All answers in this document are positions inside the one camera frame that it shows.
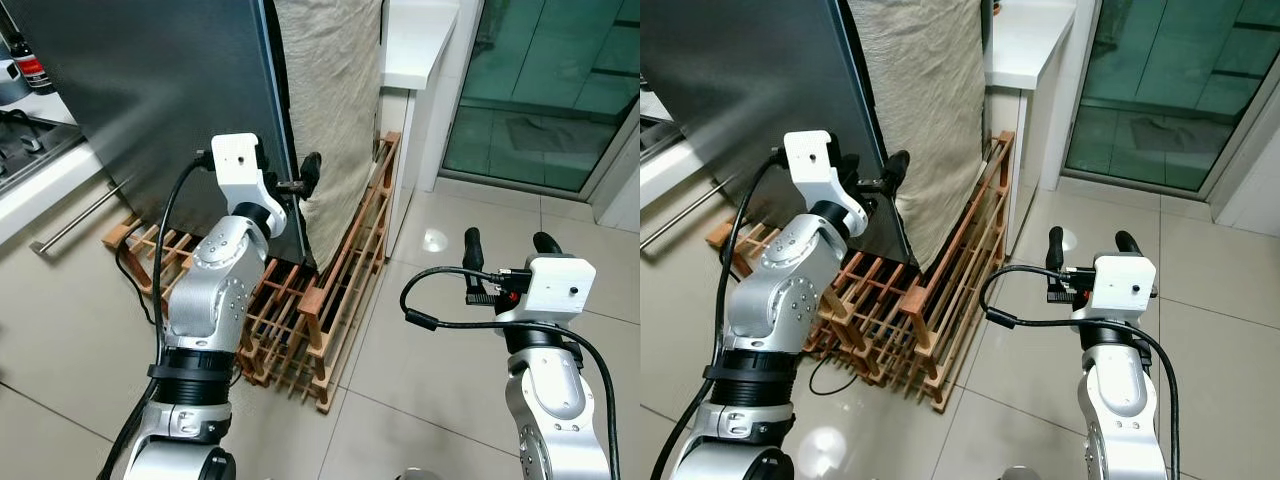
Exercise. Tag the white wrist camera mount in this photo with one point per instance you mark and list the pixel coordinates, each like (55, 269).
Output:
(555, 285)
(812, 165)
(238, 165)
(1120, 285)

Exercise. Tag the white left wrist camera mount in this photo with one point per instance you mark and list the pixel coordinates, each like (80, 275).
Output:
(238, 165)
(812, 165)

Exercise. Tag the white cabinet with top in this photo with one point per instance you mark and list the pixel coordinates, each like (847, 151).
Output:
(415, 40)
(1025, 40)

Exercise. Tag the wooden slatted rack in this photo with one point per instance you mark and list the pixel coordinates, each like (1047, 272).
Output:
(920, 320)
(300, 320)

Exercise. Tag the dark bottle with red label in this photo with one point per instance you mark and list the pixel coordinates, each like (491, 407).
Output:
(30, 68)

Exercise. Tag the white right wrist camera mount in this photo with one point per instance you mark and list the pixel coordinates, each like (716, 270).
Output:
(555, 285)
(1120, 285)

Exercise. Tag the beige hanging cloth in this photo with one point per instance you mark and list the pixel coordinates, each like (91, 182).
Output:
(935, 110)
(335, 110)

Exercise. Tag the green tinted glass door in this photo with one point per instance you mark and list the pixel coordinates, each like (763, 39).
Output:
(1160, 90)
(540, 90)

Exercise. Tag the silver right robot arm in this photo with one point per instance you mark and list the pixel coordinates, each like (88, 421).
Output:
(1120, 400)
(555, 400)

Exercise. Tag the dark grey fridge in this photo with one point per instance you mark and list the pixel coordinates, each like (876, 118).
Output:
(150, 90)
(740, 80)

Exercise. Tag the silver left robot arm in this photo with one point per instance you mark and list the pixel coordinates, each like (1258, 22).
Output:
(775, 300)
(210, 290)

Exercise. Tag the grey round pot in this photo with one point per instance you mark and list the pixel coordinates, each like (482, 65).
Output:
(12, 82)

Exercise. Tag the black gas cooktop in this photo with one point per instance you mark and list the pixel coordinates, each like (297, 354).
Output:
(658, 138)
(30, 145)

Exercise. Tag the white kitchen counter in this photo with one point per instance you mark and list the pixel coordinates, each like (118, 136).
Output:
(665, 175)
(50, 195)

